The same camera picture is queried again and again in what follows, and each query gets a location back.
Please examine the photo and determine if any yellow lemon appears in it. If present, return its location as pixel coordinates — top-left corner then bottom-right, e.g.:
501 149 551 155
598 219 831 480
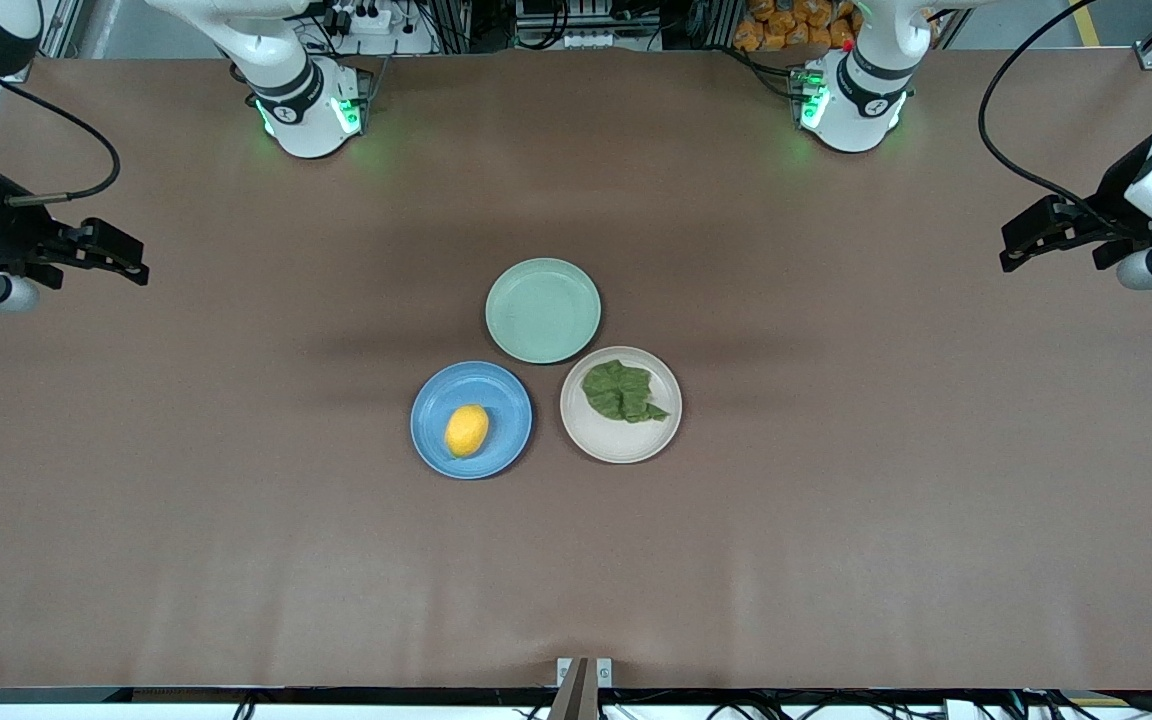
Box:
444 404 491 459

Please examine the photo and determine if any green lettuce leaf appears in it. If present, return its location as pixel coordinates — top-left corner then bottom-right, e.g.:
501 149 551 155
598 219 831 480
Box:
581 360 671 424

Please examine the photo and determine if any aluminium rail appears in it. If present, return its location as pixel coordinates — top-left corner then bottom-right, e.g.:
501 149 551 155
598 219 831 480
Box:
36 0 87 58

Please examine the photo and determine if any beige plate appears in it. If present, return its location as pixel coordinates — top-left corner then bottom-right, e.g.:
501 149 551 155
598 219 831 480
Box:
560 346 684 465

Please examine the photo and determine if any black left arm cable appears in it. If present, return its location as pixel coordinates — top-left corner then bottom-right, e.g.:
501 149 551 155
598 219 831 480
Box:
977 0 1152 241

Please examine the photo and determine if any white electronic device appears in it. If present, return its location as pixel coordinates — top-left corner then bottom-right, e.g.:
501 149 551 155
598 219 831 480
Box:
514 0 664 51

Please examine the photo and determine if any orange mesh bag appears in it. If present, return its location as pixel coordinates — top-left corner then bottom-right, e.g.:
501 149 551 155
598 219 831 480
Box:
733 0 862 53

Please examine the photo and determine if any white power strip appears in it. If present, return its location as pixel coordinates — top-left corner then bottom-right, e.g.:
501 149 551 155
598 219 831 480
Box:
321 0 437 57

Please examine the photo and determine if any small metal bracket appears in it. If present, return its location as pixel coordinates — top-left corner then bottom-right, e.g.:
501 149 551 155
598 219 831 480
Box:
556 657 614 691

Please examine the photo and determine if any green plate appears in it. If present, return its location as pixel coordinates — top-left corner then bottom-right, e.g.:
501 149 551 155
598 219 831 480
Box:
485 257 603 366

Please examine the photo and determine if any blue plate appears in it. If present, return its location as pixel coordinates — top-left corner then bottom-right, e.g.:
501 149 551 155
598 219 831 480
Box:
410 361 534 481

